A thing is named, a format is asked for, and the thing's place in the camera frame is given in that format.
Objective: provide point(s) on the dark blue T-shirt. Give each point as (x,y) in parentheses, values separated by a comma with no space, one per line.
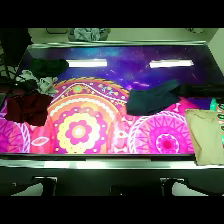
(150,100)

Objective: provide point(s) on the heap of clothes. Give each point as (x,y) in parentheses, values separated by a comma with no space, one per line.
(87,34)

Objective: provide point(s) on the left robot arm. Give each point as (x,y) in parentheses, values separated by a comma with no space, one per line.
(13,43)

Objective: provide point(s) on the beige garment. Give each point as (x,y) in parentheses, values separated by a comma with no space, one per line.
(206,136)

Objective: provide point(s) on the dark red garment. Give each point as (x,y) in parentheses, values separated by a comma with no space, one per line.
(28,110)

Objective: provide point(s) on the black garment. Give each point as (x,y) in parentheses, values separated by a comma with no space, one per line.
(50,67)

